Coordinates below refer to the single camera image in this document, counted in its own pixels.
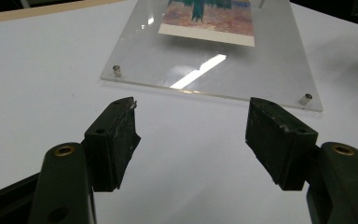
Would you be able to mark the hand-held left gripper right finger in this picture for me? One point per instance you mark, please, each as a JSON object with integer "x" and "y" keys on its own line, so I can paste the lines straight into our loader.
{"x": 279, "y": 146}

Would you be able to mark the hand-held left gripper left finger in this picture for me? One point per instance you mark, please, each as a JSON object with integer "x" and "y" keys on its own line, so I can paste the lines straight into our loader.
{"x": 105, "y": 149}

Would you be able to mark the clear acrylic photo frame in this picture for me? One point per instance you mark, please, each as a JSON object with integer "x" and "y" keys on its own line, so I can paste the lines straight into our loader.
{"x": 261, "y": 68}

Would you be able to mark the painting print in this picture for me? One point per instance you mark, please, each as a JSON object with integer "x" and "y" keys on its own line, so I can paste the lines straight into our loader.
{"x": 217, "y": 21}

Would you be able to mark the wooden table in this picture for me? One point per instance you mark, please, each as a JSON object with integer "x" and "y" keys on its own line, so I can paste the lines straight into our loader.
{"x": 28, "y": 11}

